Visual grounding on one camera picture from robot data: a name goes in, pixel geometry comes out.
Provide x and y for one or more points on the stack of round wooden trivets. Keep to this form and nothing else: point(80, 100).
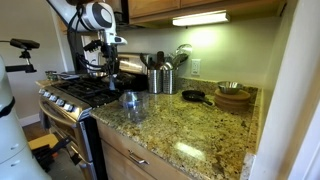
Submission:
point(232, 100)

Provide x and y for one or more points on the black camera on stand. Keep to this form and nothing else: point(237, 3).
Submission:
point(24, 44)

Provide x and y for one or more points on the steel stove knob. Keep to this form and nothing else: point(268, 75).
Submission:
point(60, 102)
point(47, 94)
point(53, 98)
point(68, 107)
point(41, 91)

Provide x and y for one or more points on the small steel bowl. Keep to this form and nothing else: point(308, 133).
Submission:
point(230, 87)

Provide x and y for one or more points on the white rounded machine housing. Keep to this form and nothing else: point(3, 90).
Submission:
point(13, 143)

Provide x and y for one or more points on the flat grey gadget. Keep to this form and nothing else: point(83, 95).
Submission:
point(68, 76)

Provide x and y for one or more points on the white wall outlet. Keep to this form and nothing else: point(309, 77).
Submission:
point(195, 66)

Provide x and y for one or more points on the grey chopper blade shaft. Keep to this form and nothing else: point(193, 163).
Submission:
point(112, 83)

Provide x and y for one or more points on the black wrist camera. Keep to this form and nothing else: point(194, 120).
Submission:
point(92, 45)

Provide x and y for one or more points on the stainless steel gas stove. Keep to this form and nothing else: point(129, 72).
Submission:
point(83, 88)

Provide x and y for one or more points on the dark brown spatula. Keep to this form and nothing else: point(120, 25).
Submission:
point(160, 59)

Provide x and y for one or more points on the clear plastic chopper container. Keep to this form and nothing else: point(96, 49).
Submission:
point(138, 110)

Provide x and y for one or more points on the black stand frame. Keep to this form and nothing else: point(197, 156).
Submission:
point(50, 153)

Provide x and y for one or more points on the wooden upper cabinets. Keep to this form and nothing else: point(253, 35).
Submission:
point(200, 6)

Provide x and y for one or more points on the under-cabinet light strip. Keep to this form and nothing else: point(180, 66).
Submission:
point(200, 18)

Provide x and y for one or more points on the perforated steel utensil holder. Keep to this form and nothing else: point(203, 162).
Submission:
point(154, 81)
point(169, 81)

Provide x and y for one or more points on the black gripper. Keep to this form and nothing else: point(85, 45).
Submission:
point(110, 55)

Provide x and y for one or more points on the black cast iron stove grate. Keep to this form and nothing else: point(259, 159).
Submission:
point(86, 90)

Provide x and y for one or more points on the shiny steel ladle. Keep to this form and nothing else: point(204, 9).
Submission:
point(184, 49)

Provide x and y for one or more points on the yellow box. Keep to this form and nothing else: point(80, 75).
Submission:
point(43, 140)

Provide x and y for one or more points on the base cabinet with drawers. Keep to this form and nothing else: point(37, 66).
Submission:
point(133, 156)

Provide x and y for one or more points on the grey serving spoon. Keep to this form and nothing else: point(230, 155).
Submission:
point(179, 60)

